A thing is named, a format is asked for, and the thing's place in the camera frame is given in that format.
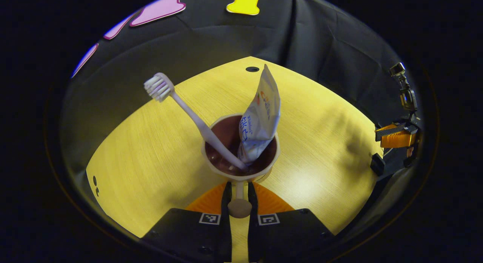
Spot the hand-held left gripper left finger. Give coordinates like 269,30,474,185
142,181,232,263

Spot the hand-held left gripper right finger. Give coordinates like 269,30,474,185
247,181,334,263

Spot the beige cup with wooden handle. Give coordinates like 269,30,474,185
201,113,281,219

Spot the white toothpaste tube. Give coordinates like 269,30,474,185
237,64,281,166

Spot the white toothbrush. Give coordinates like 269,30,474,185
143,72,248,170

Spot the wooden desktop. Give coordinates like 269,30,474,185
86,56,384,263

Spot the black desk clamp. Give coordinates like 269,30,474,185
370,153,386,177

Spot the black backdrop cloth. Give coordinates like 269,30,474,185
60,0,419,203

